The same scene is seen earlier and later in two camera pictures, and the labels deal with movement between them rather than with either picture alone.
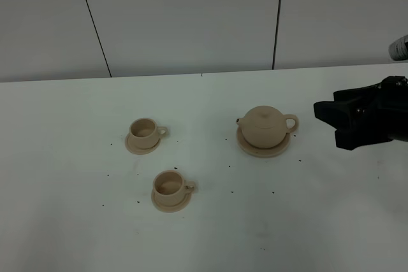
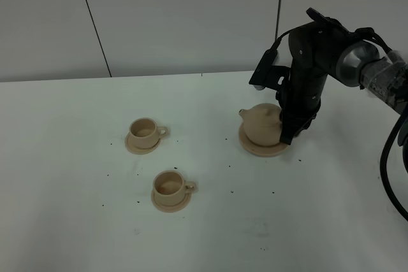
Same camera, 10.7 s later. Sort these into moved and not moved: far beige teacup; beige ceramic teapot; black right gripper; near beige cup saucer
Moved: black right gripper
Not moved: beige ceramic teapot; near beige cup saucer; far beige teacup
